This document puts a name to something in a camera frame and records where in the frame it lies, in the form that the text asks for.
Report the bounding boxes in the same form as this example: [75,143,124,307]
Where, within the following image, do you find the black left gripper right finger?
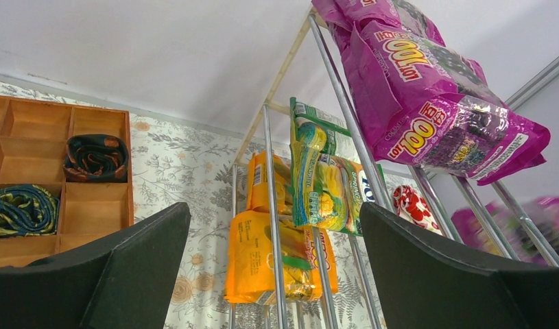
[360,202,559,328]

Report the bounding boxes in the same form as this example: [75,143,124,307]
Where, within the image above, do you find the orange candy bag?
[246,151,293,215]
[225,210,322,305]

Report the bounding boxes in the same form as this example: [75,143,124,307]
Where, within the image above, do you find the black ring in tray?
[62,133,130,184]

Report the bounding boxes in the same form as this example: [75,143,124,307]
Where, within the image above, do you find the floral table mat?
[0,82,371,328]

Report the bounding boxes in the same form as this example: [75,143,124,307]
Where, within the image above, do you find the purple grape candy bag front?
[343,21,551,185]

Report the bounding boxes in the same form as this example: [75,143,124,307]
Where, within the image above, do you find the red white heart bag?
[392,185,443,235]

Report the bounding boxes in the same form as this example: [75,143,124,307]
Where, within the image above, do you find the rolled blue green cloth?
[0,184,60,238]

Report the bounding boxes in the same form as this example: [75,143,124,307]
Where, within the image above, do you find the purple grape candy bag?
[343,21,551,185]
[451,195,559,268]
[312,0,445,46]

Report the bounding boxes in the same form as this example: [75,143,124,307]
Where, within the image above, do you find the cream and metal shelf rack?
[231,6,559,328]

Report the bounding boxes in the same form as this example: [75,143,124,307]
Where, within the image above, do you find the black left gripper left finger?
[0,202,191,328]

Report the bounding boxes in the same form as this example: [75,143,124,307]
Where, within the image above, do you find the green Fox's candy bag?
[290,97,359,162]

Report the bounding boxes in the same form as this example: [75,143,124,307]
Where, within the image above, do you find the yellow green candy bag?
[290,142,376,236]

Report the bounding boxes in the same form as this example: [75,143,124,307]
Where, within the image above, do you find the brown wooden compartment tray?
[0,96,134,267]

